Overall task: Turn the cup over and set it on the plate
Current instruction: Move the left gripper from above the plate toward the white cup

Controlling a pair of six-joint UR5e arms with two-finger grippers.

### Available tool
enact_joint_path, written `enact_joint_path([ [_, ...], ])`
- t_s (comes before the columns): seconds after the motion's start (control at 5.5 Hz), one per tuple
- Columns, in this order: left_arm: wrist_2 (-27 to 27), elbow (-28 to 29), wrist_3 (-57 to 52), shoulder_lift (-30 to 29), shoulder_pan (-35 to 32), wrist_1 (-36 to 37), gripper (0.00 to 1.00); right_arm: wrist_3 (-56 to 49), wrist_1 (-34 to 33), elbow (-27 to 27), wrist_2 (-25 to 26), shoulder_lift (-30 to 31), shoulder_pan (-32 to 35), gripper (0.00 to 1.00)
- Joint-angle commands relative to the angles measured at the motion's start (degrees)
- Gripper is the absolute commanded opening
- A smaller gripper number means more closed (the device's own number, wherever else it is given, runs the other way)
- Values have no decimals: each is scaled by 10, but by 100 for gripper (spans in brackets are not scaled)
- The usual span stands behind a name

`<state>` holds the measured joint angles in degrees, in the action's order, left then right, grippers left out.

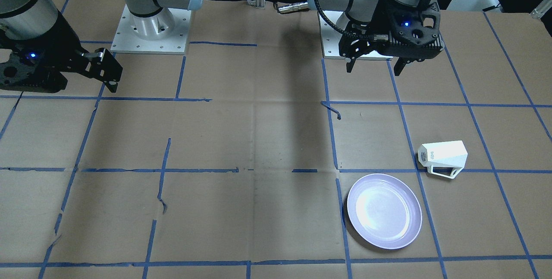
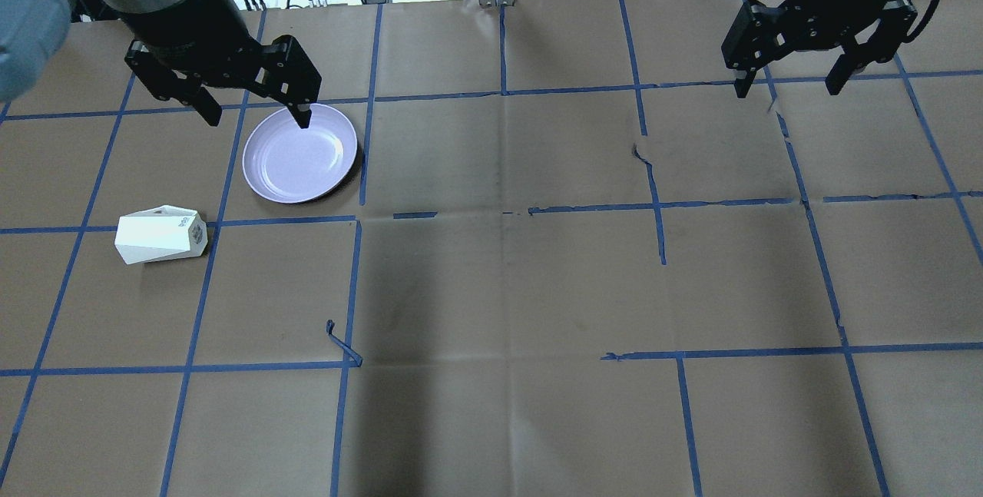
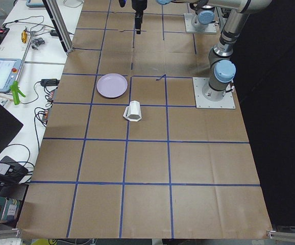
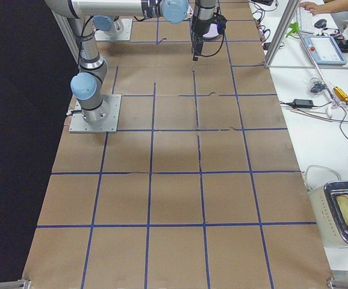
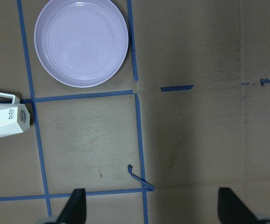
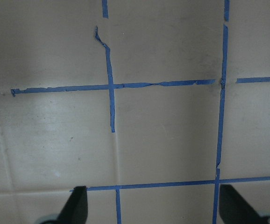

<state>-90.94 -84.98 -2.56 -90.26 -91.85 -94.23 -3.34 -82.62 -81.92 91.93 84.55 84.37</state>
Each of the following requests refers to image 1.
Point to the silver cable connector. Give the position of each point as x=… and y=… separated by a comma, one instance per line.
x=292, y=8

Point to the lavender round plate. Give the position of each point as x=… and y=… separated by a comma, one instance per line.
x=384, y=211

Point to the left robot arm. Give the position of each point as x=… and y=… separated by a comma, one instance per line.
x=338, y=14

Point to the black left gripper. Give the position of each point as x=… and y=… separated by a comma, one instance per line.
x=385, y=17

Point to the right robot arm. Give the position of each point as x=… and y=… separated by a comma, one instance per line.
x=28, y=19

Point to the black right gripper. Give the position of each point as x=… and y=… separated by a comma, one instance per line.
x=61, y=38

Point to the white angular cup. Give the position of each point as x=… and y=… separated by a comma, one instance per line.
x=447, y=154

